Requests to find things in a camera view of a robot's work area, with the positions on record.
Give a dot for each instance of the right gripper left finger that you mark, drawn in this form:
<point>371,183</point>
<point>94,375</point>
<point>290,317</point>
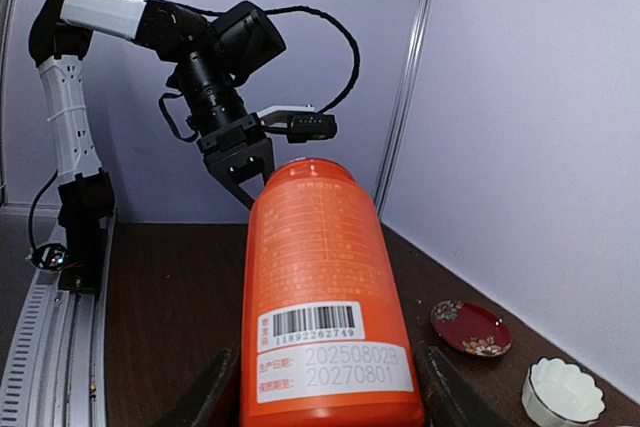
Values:
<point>214,398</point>

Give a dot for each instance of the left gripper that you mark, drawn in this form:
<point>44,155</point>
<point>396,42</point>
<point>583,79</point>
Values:
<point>237,153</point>

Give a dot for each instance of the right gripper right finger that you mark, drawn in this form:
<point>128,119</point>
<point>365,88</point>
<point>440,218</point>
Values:
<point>448,399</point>

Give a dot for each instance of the orange pill bottle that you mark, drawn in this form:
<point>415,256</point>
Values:
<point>324,341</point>

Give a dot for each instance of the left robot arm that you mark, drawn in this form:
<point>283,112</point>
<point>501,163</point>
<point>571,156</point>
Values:
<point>210,57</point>

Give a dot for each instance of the red floral plate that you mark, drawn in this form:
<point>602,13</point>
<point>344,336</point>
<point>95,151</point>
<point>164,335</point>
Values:
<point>470,329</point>

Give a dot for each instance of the white scalloped bowl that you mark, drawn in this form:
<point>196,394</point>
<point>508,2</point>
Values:
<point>557,393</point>

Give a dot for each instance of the left round circuit board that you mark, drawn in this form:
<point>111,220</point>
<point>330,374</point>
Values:
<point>49,257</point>

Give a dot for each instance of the front aluminium rail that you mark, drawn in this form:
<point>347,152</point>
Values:
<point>55,371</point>

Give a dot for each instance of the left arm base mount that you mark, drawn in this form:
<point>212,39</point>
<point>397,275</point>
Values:
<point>86,200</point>

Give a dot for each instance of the left aluminium frame post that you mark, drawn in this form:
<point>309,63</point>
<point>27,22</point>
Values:
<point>401,105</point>

